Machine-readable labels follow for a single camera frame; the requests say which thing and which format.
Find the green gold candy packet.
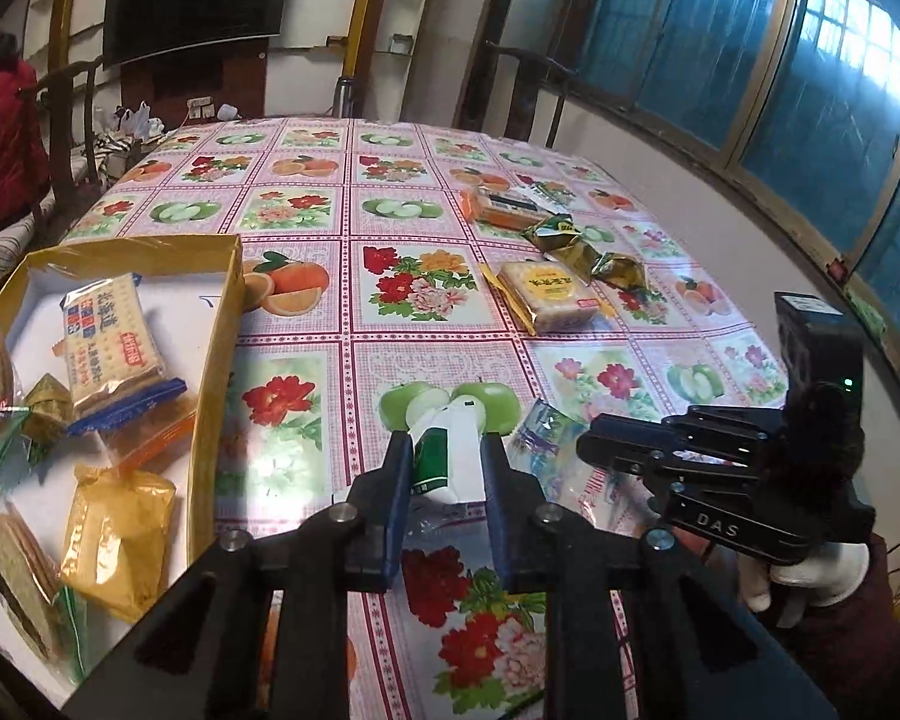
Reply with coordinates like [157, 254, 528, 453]
[521, 214, 593, 271]
[589, 249, 650, 292]
[19, 373, 74, 443]

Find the plain yellow snack packet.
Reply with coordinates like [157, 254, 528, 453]
[60, 465, 177, 623]

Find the dark wooden chair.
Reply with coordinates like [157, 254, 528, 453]
[19, 60, 107, 211]
[457, 41, 578, 155]

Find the green white snack packet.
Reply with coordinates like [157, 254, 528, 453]
[409, 401, 488, 507]

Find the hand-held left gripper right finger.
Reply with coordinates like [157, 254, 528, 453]
[480, 435, 841, 720]

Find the orange-edged cracker packet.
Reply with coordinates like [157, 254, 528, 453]
[101, 397, 196, 473]

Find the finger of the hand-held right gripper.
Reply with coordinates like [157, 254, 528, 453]
[576, 412, 777, 482]
[664, 403, 788, 437]

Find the blue-tinted window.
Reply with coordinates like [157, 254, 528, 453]
[577, 0, 900, 331]

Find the blue-edged square cracker packet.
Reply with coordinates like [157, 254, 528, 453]
[60, 272, 188, 436]

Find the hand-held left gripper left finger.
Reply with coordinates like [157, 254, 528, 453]
[64, 431, 417, 720]

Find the large round cracker packet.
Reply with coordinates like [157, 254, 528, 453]
[0, 499, 87, 680]

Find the small white green packet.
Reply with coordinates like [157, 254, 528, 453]
[514, 181, 575, 215]

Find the person's right hand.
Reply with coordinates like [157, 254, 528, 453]
[735, 536, 871, 614]

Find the white plastic bag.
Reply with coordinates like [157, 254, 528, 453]
[94, 101, 167, 166]

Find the floral plastic tablecloth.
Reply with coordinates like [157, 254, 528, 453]
[60, 116, 792, 720]

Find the person's right forearm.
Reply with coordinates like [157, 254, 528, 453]
[855, 529, 900, 623]

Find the yellow cardboard box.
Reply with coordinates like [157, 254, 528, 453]
[0, 234, 245, 713]

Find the yellow vertical pipe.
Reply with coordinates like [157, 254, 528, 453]
[343, 0, 385, 83]

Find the black flat television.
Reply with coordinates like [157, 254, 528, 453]
[103, 0, 297, 68]

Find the orange printed cracker packet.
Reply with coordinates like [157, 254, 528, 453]
[457, 186, 545, 232]

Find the yellow-label square cracker packet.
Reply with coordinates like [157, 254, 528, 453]
[480, 259, 616, 337]

